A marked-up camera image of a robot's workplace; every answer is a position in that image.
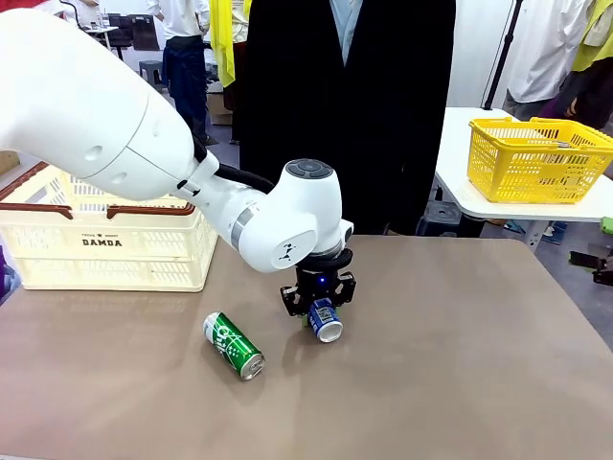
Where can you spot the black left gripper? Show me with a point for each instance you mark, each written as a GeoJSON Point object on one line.
{"type": "Point", "coordinates": [321, 285]}

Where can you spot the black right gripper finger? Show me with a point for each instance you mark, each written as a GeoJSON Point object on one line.
{"type": "Point", "coordinates": [607, 223]}
{"type": "Point", "coordinates": [586, 260]}

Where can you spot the blue Pocari Sweat can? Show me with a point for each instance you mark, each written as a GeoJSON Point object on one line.
{"type": "Point", "coordinates": [325, 318]}

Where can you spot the green Chilsung cider can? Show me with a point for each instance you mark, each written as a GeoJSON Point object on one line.
{"type": "Point", "coordinates": [230, 342]}

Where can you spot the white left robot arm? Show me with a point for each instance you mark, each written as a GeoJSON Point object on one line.
{"type": "Point", "coordinates": [72, 120]}

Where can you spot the yellow plastic basket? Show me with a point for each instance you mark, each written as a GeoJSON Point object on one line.
{"type": "Point", "coordinates": [527, 167]}

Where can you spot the cream shopping basket brown rim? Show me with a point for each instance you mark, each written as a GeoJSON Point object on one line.
{"type": "Point", "coordinates": [120, 268]}

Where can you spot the dark grey stool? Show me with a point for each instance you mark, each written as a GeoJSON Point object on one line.
{"type": "Point", "coordinates": [440, 218]}

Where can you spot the white side table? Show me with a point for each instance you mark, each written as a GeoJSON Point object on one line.
{"type": "Point", "coordinates": [460, 191]}

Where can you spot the person in black coat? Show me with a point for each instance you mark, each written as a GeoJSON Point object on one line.
{"type": "Point", "coordinates": [383, 144]}

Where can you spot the person in yellow vest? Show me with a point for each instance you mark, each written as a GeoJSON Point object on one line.
{"type": "Point", "coordinates": [598, 48]}

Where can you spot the person in white shirt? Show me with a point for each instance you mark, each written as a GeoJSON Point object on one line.
{"type": "Point", "coordinates": [541, 48]}

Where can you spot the black stand pole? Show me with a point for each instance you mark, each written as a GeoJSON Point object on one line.
{"type": "Point", "coordinates": [503, 55]}

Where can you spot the cardboard box beside yellow jacket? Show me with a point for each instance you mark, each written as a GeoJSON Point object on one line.
{"type": "Point", "coordinates": [219, 108]}

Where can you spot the person in navy apron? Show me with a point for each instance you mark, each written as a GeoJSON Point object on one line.
{"type": "Point", "coordinates": [187, 72]}

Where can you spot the person in yellow jacket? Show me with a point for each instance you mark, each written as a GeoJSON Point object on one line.
{"type": "Point", "coordinates": [222, 38]}

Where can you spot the grey plastic stool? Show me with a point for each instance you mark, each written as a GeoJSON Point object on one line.
{"type": "Point", "coordinates": [153, 67]}

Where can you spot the purple bag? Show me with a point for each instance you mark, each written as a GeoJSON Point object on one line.
{"type": "Point", "coordinates": [8, 278]}

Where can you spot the dark brown panel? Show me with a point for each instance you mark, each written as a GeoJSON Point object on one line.
{"type": "Point", "coordinates": [144, 32]}

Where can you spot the large brown cardboard box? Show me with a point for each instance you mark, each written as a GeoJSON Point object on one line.
{"type": "Point", "coordinates": [7, 163]}

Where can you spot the white workshop desk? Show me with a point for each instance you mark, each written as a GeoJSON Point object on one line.
{"type": "Point", "coordinates": [103, 31]}

